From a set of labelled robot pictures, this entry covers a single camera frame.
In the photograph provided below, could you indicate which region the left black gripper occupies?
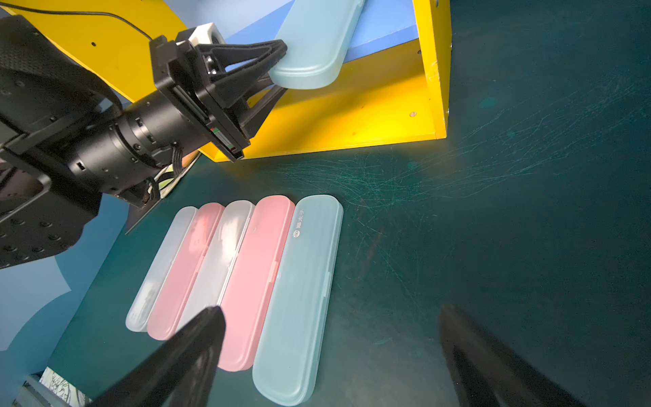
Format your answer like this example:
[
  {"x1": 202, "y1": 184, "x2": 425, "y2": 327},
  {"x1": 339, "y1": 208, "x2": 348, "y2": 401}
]
[{"x1": 149, "y1": 36, "x2": 288, "y2": 162}]

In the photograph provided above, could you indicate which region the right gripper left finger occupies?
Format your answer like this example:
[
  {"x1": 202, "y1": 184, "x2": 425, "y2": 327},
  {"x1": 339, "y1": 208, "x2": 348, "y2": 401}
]
[{"x1": 91, "y1": 306, "x2": 226, "y2": 406}]

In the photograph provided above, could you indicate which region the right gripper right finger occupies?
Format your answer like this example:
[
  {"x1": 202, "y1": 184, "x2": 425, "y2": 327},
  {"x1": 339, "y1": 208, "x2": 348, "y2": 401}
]
[{"x1": 439, "y1": 305, "x2": 584, "y2": 406}]

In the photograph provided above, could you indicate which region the small pink pencil case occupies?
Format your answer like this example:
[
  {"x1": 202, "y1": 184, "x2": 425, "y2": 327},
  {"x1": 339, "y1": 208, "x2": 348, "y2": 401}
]
[{"x1": 218, "y1": 195, "x2": 295, "y2": 371}]

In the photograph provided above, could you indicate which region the light teal pencil case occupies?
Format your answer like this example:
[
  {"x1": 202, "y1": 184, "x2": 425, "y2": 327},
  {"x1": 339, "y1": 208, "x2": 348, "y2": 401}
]
[{"x1": 269, "y1": 0, "x2": 366, "y2": 90}]

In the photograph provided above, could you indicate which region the frosted white pencil case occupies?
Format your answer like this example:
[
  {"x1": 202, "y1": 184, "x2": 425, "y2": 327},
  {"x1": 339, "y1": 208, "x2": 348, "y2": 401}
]
[{"x1": 125, "y1": 206, "x2": 198, "y2": 332}]

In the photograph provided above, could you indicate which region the pink translucent pencil case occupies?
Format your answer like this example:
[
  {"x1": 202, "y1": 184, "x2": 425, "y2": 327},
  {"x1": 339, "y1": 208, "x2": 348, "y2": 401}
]
[{"x1": 147, "y1": 203, "x2": 225, "y2": 341}]

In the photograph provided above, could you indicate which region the clear white pencil case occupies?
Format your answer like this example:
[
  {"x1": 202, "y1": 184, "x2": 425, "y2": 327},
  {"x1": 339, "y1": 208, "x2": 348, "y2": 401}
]
[{"x1": 176, "y1": 200, "x2": 255, "y2": 331}]

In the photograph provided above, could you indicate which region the teal green pencil case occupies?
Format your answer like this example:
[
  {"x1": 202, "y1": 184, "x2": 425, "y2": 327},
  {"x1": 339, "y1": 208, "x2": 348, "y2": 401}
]
[{"x1": 253, "y1": 194, "x2": 343, "y2": 406}]

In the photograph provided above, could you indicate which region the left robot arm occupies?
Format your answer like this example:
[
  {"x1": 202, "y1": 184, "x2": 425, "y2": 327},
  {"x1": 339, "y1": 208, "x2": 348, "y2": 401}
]
[{"x1": 1, "y1": 15, "x2": 288, "y2": 268}]

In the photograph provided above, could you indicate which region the yellow wooden shelf unit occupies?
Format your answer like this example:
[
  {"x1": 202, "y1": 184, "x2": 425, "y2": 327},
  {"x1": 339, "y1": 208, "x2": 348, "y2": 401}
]
[{"x1": 5, "y1": 1, "x2": 452, "y2": 159}]

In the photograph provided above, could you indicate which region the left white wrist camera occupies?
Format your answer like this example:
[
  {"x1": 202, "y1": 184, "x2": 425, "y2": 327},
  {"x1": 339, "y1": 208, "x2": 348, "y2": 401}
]
[{"x1": 175, "y1": 23, "x2": 225, "y2": 46}]

